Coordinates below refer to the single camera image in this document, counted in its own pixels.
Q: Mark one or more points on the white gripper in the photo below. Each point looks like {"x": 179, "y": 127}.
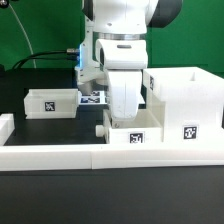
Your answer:
{"x": 124, "y": 89}

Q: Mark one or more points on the white drawer box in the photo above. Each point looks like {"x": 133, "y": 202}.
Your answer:
{"x": 51, "y": 103}
{"x": 145, "y": 128}

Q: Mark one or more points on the white drawer cabinet frame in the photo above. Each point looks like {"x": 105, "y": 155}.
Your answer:
{"x": 188, "y": 102}

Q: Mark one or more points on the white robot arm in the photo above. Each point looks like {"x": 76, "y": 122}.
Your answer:
{"x": 118, "y": 20}

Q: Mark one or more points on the paper sheet with markers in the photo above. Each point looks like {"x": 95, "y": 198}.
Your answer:
{"x": 96, "y": 97}

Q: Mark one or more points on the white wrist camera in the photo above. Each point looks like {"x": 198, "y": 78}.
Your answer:
{"x": 121, "y": 54}

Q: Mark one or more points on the white fence front rail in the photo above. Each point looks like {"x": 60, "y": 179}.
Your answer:
{"x": 71, "y": 157}

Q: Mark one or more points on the white fence rail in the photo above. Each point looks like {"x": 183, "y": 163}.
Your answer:
{"x": 6, "y": 127}
{"x": 71, "y": 157}

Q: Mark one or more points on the white fence left rail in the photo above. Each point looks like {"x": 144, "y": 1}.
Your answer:
{"x": 6, "y": 127}

